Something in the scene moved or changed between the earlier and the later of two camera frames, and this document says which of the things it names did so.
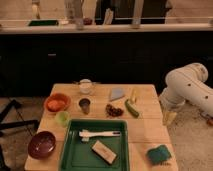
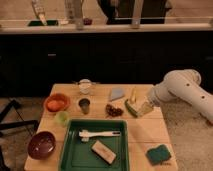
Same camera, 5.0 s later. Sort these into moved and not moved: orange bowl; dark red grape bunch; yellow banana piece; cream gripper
Moved: cream gripper
Not moved: yellow banana piece; orange bowl; dark red grape bunch
